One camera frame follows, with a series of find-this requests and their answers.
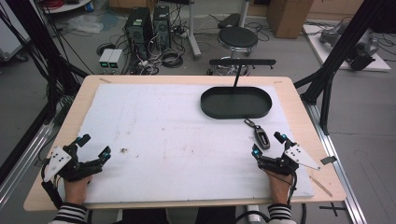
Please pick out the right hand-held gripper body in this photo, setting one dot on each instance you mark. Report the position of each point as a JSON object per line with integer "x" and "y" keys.
{"x": 299, "y": 155}

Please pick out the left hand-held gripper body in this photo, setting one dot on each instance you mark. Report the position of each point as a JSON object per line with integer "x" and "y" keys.
{"x": 56, "y": 161}

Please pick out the black car key fob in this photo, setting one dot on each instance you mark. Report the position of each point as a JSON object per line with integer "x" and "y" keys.
{"x": 262, "y": 138}

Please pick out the person's left hand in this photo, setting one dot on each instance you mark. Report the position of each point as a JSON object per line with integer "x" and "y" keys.
{"x": 76, "y": 191}

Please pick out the person's right hand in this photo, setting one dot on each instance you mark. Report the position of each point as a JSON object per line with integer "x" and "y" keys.
{"x": 280, "y": 188}

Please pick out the small black tape piece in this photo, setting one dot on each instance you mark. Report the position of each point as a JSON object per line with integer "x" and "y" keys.
{"x": 328, "y": 160}

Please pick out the wooden table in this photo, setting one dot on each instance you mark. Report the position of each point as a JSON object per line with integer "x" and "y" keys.
{"x": 311, "y": 112}

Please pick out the black oval tray key stand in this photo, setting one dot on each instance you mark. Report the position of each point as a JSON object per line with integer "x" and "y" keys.
{"x": 235, "y": 104}

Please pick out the white foam mat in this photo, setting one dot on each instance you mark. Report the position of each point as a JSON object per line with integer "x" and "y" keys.
{"x": 174, "y": 149}

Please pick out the white power supply box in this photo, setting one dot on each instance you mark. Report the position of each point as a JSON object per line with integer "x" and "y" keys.
{"x": 105, "y": 58}
{"x": 115, "y": 59}

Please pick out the white floor board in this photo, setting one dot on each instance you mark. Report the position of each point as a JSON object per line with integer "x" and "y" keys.
{"x": 323, "y": 51}

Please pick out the black round stool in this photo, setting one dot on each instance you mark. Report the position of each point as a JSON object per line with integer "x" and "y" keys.
{"x": 237, "y": 37}

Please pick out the clear plastic bag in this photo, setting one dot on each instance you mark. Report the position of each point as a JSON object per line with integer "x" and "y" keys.
{"x": 84, "y": 24}

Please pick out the grey machine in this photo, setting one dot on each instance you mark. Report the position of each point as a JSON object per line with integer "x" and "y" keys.
{"x": 362, "y": 49}

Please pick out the brown cardboard box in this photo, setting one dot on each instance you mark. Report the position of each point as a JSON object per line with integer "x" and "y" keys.
{"x": 289, "y": 18}

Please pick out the large black computer tower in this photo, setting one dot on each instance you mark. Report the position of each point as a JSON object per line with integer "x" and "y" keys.
{"x": 138, "y": 32}

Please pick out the white round table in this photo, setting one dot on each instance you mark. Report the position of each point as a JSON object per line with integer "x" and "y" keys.
{"x": 67, "y": 5}

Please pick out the white metal desk leg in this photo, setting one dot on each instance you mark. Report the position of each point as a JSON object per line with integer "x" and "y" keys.
{"x": 193, "y": 31}

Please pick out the slim black computer tower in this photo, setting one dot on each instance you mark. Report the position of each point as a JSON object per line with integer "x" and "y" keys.
{"x": 162, "y": 26}

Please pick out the aluminium rail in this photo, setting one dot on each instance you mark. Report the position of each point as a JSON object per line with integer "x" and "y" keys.
{"x": 345, "y": 183}
{"x": 21, "y": 161}

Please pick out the black metal frame post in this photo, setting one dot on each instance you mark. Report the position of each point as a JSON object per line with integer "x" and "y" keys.
{"x": 40, "y": 40}
{"x": 339, "y": 49}

